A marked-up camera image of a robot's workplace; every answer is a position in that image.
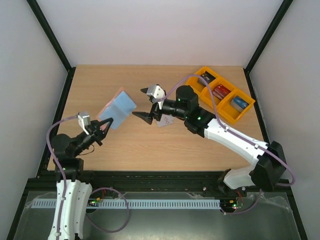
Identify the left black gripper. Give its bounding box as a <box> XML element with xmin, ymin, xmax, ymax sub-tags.
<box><xmin>72</xmin><ymin>116</ymin><xmax>114</xmax><ymax>157</ymax></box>

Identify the pink leather card holder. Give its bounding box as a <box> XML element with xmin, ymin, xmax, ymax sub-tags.
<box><xmin>96</xmin><ymin>87</ymin><xmax>137</xmax><ymax>130</ymax></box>

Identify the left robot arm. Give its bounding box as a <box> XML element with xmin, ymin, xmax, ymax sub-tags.
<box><xmin>46</xmin><ymin>115</ymin><xmax>114</xmax><ymax>240</ymax></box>

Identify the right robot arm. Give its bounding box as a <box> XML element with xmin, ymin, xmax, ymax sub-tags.
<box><xmin>133</xmin><ymin>84</ymin><xmax>286</xmax><ymax>196</ymax></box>

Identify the yellow bin with black cards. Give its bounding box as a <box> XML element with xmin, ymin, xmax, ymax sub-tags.
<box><xmin>186</xmin><ymin>66</ymin><xmax>220</xmax><ymax>96</ymax></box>

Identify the black card stack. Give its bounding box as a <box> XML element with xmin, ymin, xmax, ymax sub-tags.
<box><xmin>197</xmin><ymin>71</ymin><xmax>216</xmax><ymax>87</ymax></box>

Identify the red card stack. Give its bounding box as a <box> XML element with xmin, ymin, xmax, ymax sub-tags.
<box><xmin>212</xmin><ymin>84</ymin><xmax>231</xmax><ymax>100</ymax></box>

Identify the yellow bin with red cards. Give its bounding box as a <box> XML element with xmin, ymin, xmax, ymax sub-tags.
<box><xmin>200</xmin><ymin>77</ymin><xmax>236</xmax><ymax>110</ymax></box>

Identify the blue card stack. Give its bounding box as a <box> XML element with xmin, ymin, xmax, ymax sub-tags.
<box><xmin>230</xmin><ymin>95</ymin><xmax>249</xmax><ymax>112</ymax></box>

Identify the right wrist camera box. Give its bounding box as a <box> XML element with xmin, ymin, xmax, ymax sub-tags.
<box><xmin>146</xmin><ymin>84</ymin><xmax>166</xmax><ymax>110</ymax></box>

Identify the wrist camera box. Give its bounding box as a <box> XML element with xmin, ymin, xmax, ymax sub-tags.
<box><xmin>77</xmin><ymin>111</ymin><xmax>91</xmax><ymax>135</ymax></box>
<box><xmin>146</xmin><ymin>84</ymin><xmax>166</xmax><ymax>110</ymax></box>

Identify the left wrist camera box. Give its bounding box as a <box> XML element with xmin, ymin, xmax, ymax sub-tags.
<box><xmin>77</xmin><ymin>111</ymin><xmax>91</xmax><ymax>135</ymax></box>

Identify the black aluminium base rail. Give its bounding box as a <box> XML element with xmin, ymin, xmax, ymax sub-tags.
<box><xmin>24</xmin><ymin>170</ymin><xmax>293</xmax><ymax>198</ymax></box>

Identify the white slotted cable duct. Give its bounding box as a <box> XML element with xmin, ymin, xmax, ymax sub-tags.
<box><xmin>26</xmin><ymin>198</ymin><xmax>222</xmax><ymax>210</ymax></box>

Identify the left black frame post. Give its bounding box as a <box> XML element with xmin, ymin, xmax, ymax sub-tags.
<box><xmin>26</xmin><ymin>0</ymin><xmax>76</xmax><ymax>73</ymax></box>

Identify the black frame post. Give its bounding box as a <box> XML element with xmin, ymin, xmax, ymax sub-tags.
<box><xmin>26</xmin><ymin>0</ymin><xmax>76</xmax><ymax>73</ymax></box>
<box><xmin>244</xmin><ymin>0</ymin><xmax>295</xmax><ymax>73</ymax></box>

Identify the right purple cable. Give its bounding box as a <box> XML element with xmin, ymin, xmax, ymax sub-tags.
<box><xmin>157</xmin><ymin>73</ymin><xmax>297</xmax><ymax>216</ymax></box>

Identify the right black frame post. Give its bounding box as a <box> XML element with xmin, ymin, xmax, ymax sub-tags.
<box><xmin>244</xmin><ymin>0</ymin><xmax>295</xmax><ymax>73</ymax></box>

